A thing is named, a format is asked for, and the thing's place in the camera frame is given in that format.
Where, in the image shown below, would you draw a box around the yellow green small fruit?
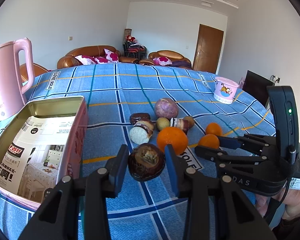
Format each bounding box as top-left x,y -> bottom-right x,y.
156,117 -> 170,131

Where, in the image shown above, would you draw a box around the brown leather armchair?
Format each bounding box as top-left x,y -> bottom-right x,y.
139,50 -> 192,69

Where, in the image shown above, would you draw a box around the dark brown mangosteen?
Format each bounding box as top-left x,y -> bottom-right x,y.
128,143 -> 165,182

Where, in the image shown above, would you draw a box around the brown leather chair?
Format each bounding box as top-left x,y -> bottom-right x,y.
19,63 -> 51,83

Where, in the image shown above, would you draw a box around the blue plaid tablecloth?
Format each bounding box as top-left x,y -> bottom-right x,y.
0,63 -> 277,240

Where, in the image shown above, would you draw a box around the pink metal tin box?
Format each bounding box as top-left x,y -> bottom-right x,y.
0,96 -> 88,210

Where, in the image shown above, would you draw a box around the purple passion fruit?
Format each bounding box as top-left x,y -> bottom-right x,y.
154,98 -> 179,120

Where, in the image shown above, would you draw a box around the pink cartoon cup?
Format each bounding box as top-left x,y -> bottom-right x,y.
213,76 -> 239,105

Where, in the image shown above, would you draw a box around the printed paper leaflet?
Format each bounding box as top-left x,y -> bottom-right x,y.
0,116 -> 75,203

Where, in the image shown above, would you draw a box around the white brown cut fruit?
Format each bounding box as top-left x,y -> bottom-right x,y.
129,120 -> 154,145

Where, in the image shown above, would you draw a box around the brown wooden door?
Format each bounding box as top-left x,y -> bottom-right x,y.
193,24 -> 224,74

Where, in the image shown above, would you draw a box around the right hand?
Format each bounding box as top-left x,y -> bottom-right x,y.
255,189 -> 300,220

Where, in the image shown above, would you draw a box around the brown leather sofa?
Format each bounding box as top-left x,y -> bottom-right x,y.
57,45 -> 139,69

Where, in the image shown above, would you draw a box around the white pink floral pillow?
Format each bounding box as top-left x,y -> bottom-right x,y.
75,55 -> 97,65

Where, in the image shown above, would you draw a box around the large orange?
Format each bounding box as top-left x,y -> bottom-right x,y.
157,127 -> 189,155

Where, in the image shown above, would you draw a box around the pink electric kettle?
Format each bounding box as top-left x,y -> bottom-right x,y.
0,38 -> 35,121

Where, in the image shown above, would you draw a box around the stacked dark chairs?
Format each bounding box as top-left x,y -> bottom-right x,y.
123,35 -> 147,60

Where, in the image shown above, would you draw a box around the small orange tangerine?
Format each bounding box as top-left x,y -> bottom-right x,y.
198,134 -> 220,149

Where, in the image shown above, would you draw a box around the small brown cut fruit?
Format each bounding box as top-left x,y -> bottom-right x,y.
170,118 -> 190,134

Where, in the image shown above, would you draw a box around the black television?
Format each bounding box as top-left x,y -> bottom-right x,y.
242,70 -> 275,107

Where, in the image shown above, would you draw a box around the black tracker device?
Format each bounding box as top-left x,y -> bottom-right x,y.
267,86 -> 299,165

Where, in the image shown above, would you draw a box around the armchair floral pillow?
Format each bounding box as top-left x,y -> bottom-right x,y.
153,56 -> 172,66

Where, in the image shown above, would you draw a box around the dark red date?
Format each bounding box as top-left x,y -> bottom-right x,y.
129,113 -> 151,125

